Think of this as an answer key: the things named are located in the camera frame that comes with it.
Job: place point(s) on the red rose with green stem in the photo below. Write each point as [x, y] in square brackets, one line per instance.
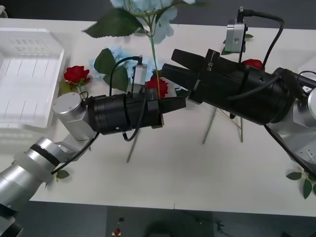
[254, 63]
[76, 74]
[151, 85]

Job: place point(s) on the loose green leaf twig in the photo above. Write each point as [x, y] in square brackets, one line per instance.
[63, 174]
[307, 187]
[225, 51]

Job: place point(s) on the flower with green stem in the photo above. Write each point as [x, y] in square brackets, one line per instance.
[209, 127]

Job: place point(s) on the silver and black left arm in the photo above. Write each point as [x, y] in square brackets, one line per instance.
[69, 108]

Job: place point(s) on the shallow white box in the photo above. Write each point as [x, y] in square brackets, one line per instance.
[24, 74]

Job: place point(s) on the silver and black right arm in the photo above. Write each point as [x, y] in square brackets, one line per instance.
[271, 98]

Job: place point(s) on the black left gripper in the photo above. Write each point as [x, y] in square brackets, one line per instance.
[144, 111]

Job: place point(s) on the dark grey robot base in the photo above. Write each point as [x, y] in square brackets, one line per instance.
[160, 222]

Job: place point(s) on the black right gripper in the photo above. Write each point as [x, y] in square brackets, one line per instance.
[217, 81]

